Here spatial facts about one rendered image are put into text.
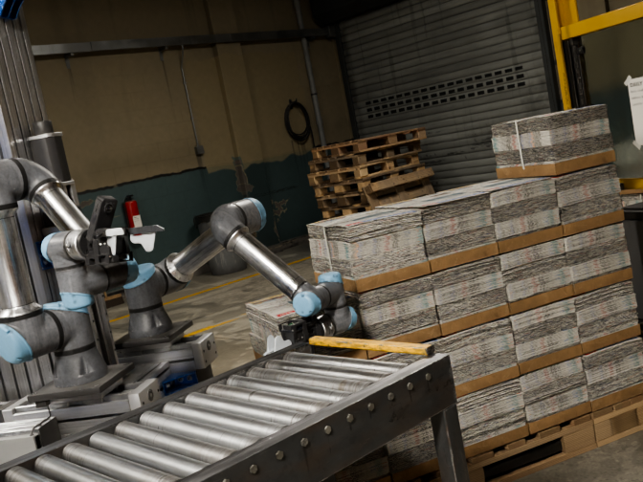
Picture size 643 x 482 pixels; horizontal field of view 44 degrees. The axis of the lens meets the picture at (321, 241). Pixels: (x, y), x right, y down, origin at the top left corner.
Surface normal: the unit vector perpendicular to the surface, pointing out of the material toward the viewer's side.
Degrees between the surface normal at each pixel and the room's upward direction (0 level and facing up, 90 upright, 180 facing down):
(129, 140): 90
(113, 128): 90
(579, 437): 90
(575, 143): 90
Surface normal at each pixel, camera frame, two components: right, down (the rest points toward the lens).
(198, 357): -0.19, 0.15
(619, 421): 0.37, 0.04
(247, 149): 0.67, -0.04
